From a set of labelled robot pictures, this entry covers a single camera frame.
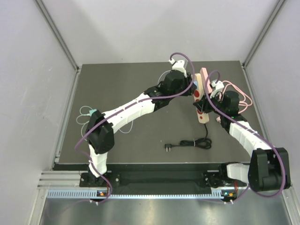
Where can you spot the left aluminium frame post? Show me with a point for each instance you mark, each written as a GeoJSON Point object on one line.
{"type": "Point", "coordinates": [55, 31]}

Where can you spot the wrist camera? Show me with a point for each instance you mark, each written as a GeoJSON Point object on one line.
{"type": "Point", "coordinates": [179, 65]}
{"type": "Point", "coordinates": [216, 86]}

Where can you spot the right aluminium frame post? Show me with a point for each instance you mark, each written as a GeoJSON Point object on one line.
{"type": "Point", "coordinates": [264, 31]}

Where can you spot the aluminium frame post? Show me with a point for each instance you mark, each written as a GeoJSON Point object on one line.
{"type": "Point", "coordinates": [55, 31]}
{"type": "Point", "coordinates": [264, 31]}

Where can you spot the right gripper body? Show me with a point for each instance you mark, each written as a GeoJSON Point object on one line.
{"type": "Point", "coordinates": [218, 103]}

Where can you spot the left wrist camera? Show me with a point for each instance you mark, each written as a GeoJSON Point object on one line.
{"type": "Point", "coordinates": [179, 65]}

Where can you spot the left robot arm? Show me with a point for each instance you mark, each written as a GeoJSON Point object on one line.
{"type": "Point", "coordinates": [103, 125]}

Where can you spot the pink power strip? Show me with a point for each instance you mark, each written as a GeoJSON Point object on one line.
{"type": "Point", "coordinates": [205, 82]}

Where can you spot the slotted cable duct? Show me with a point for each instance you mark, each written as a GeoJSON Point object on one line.
{"type": "Point", "coordinates": [97, 194]}

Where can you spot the beige wooden power strip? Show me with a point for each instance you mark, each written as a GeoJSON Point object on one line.
{"type": "Point", "coordinates": [198, 98]}

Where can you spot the light teal charger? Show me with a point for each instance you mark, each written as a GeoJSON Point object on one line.
{"type": "Point", "coordinates": [92, 111]}

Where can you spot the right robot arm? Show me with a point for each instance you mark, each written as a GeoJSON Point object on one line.
{"type": "Point", "coordinates": [269, 166]}

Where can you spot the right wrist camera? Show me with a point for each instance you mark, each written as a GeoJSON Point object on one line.
{"type": "Point", "coordinates": [216, 86]}

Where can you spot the aluminium front rail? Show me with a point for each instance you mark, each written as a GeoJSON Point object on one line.
{"type": "Point", "coordinates": [71, 179]}

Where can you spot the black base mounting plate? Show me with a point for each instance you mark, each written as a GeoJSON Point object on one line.
{"type": "Point", "coordinates": [118, 179]}

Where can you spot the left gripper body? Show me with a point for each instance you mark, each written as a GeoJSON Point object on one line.
{"type": "Point", "coordinates": [185, 85]}

